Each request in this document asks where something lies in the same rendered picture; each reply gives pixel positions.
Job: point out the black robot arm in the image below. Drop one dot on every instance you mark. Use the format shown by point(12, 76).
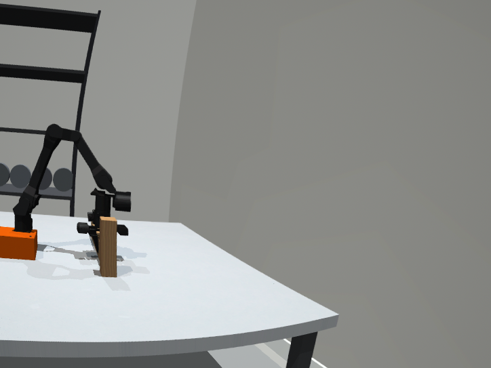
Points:
point(30, 197)

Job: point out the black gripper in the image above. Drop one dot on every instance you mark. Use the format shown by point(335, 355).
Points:
point(84, 228)

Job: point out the brown wooden post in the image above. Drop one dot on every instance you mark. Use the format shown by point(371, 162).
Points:
point(108, 247)

